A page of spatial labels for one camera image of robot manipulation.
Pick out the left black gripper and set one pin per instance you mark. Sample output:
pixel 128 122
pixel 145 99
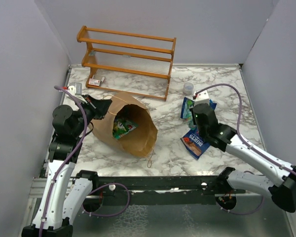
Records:
pixel 99 107

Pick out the brown paper bag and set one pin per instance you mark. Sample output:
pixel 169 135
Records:
pixel 139 142

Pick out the blue salt vinegar chips bag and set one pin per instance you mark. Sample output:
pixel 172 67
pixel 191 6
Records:
pixel 186 113

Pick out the blue sweet chilli chips bag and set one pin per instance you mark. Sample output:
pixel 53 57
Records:
pixel 194 144

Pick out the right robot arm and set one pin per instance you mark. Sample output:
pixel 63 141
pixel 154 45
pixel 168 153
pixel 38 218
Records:
pixel 277 180

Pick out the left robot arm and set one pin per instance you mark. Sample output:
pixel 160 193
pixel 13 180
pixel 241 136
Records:
pixel 58 208

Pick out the small red white box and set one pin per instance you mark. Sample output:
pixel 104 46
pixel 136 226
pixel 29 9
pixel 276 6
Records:
pixel 96 80

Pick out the green snack packet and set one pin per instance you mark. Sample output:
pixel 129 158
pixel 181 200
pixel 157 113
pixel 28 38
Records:
pixel 122 126

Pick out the wooden shelf rack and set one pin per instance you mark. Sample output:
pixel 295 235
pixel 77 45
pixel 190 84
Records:
pixel 125 57

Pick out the small clear plastic cup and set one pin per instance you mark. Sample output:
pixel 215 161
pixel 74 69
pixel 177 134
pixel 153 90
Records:
pixel 188 88

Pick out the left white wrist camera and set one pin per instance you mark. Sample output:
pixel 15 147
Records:
pixel 74 88

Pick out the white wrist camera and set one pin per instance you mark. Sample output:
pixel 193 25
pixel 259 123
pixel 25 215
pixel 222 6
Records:
pixel 201 98
pixel 74 88

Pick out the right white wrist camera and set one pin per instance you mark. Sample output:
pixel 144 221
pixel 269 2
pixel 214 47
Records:
pixel 201 98

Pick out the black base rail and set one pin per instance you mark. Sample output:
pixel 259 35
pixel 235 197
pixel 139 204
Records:
pixel 153 190

